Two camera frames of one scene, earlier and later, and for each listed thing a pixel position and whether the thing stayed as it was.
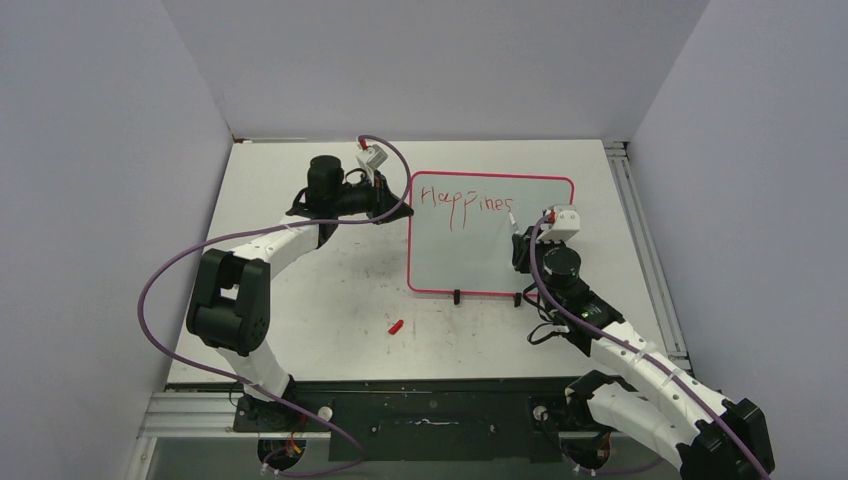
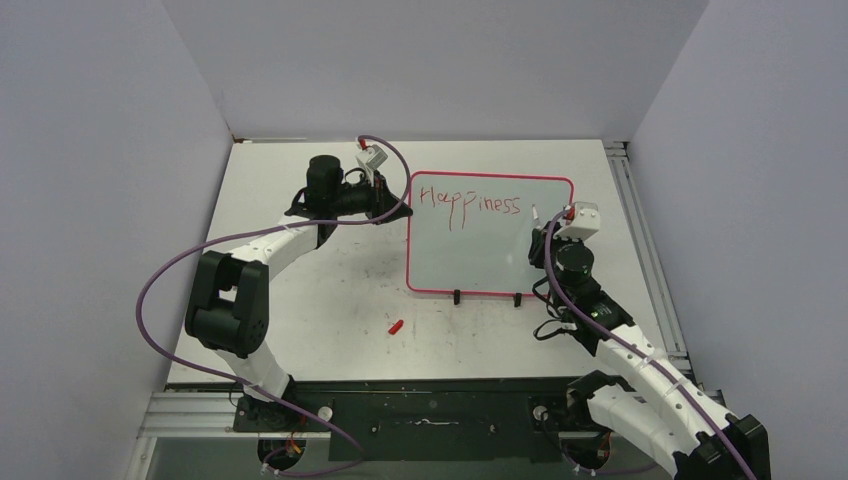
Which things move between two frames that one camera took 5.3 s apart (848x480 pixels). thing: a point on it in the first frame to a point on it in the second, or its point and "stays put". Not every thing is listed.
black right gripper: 523,251 to 538,249
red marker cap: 395,327 stays put
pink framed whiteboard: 461,226 stays put
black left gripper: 381,200 stays put
